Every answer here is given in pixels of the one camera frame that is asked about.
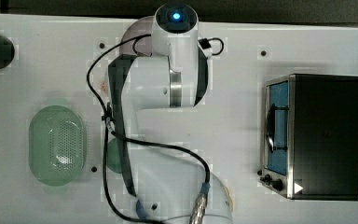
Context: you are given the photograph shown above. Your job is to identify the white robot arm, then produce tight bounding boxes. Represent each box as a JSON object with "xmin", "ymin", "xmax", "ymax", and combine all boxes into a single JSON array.
[{"xmin": 107, "ymin": 3, "xmax": 233, "ymax": 224}]

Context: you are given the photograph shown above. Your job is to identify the green cup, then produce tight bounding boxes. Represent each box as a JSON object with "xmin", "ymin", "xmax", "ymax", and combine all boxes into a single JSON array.
[{"xmin": 107, "ymin": 138, "xmax": 122, "ymax": 174}]

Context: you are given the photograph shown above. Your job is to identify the yellow banana peel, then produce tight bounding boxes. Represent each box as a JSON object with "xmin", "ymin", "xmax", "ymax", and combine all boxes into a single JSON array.
[{"xmin": 224, "ymin": 186, "xmax": 233, "ymax": 210}]

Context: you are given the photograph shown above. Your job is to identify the green oval strainer basket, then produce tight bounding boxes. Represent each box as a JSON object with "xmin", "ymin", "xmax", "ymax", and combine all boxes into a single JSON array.
[{"xmin": 28, "ymin": 105, "xmax": 86, "ymax": 187}]

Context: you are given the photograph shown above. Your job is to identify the black toaster oven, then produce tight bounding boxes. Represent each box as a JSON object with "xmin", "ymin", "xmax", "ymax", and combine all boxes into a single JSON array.
[{"xmin": 257, "ymin": 74, "xmax": 358, "ymax": 202}]

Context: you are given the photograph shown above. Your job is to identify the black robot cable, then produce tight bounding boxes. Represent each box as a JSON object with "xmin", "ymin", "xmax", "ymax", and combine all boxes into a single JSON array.
[{"xmin": 86, "ymin": 33, "xmax": 226, "ymax": 224}]

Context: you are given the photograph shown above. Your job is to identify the black oven door handle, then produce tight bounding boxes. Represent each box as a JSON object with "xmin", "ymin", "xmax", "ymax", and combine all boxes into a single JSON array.
[{"xmin": 266, "ymin": 105, "xmax": 289, "ymax": 153}]

